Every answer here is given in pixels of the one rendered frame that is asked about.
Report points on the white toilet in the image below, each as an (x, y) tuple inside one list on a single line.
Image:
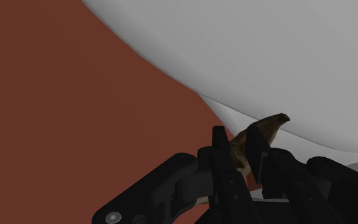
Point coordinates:
[(259, 46)]

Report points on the brown curved object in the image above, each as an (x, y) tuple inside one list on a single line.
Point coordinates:
[(271, 125)]

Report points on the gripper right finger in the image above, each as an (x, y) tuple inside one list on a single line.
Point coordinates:
[(290, 173)]

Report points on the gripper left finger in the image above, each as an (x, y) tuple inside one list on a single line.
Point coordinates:
[(225, 173)]

